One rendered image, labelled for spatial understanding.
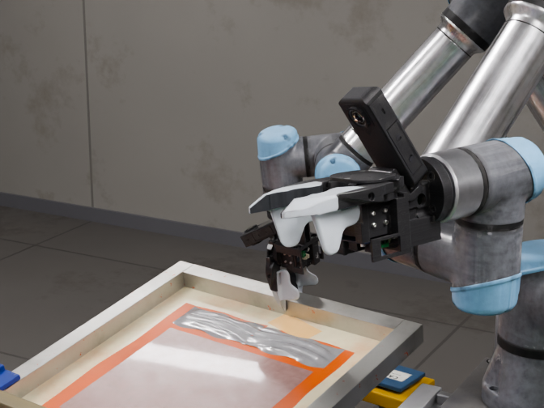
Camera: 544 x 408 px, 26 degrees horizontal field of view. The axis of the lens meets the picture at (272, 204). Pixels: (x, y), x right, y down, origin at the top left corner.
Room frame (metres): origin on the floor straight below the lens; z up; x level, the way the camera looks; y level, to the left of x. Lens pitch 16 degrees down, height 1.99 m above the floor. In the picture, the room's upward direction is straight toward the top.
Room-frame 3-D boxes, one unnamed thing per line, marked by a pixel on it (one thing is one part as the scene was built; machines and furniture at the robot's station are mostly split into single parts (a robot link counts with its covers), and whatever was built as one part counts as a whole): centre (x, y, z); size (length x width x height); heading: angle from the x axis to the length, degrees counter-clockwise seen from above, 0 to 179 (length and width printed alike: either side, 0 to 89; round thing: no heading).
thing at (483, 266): (1.27, -0.23, 1.56); 0.11 x 0.08 x 0.11; 37
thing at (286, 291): (2.10, -0.03, 1.20); 0.06 x 0.03 x 0.09; 53
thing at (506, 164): (1.25, -0.24, 1.65); 0.11 x 0.08 x 0.09; 127
